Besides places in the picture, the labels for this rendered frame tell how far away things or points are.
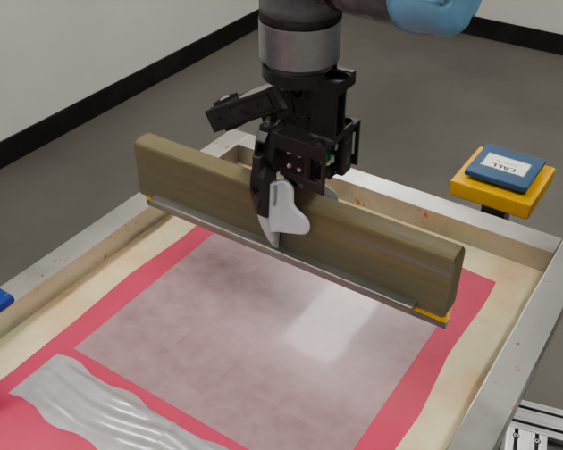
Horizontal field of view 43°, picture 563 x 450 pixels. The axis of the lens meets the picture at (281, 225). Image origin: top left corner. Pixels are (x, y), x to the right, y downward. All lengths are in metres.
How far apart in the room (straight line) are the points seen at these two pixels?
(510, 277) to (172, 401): 0.47
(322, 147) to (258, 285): 0.31
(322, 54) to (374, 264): 0.22
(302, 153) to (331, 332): 0.27
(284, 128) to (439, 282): 0.21
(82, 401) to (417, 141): 2.55
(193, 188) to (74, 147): 2.40
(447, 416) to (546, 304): 0.20
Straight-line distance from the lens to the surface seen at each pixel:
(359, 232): 0.72
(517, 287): 0.97
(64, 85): 3.28
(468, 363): 0.85
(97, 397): 0.81
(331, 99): 0.66
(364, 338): 0.86
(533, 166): 1.19
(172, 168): 0.84
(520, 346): 0.84
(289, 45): 0.64
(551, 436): 1.78
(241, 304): 0.89
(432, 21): 0.56
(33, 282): 0.92
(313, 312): 0.88
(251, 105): 0.71
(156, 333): 0.87
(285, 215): 0.73
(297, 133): 0.69
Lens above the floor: 1.57
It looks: 37 degrees down
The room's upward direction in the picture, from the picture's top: straight up
